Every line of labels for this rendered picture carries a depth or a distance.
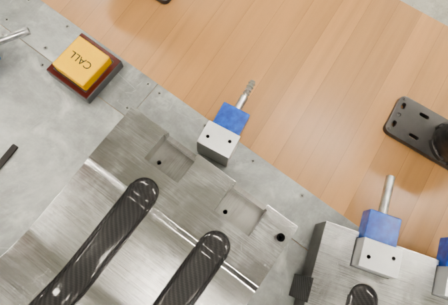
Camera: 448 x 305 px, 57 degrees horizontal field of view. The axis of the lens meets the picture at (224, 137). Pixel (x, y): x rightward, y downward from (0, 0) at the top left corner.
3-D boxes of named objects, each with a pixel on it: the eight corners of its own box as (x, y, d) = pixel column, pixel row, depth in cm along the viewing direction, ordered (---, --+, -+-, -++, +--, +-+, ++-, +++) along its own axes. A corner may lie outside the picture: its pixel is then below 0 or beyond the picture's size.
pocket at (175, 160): (169, 138, 56) (167, 130, 53) (200, 161, 56) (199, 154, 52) (147, 164, 55) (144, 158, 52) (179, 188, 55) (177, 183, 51)
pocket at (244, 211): (233, 185, 55) (235, 180, 52) (265, 209, 54) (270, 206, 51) (213, 213, 54) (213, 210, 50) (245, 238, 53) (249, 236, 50)
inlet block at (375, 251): (365, 174, 59) (381, 166, 54) (399, 185, 59) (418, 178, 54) (343, 264, 55) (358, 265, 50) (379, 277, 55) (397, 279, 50)
